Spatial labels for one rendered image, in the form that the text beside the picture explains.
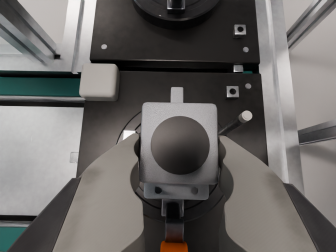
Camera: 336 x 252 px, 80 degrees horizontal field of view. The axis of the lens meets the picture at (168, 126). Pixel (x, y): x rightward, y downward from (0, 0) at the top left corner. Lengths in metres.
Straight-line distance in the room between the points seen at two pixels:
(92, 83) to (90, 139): 0.07
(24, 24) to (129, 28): 0.13
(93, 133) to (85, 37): 0.15
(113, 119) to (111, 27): 0.14
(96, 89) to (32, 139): 0.15
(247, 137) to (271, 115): 0.05
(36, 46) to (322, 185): 0.49
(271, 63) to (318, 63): 0.18
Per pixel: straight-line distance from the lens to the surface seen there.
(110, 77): 0.27
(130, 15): 0.34
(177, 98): 0.16
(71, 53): 0.34
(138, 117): 0.25
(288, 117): 0.32
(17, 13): 0.31
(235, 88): 0.28
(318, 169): 0.45
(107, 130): 0.27
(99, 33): 0.33
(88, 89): 0.27
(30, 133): 0.38
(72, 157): 0.29
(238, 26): 0.33
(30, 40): 0.31
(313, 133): 0.34
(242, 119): 0.17
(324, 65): 0.52
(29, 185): 0.37
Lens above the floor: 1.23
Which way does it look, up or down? 78 degrees down
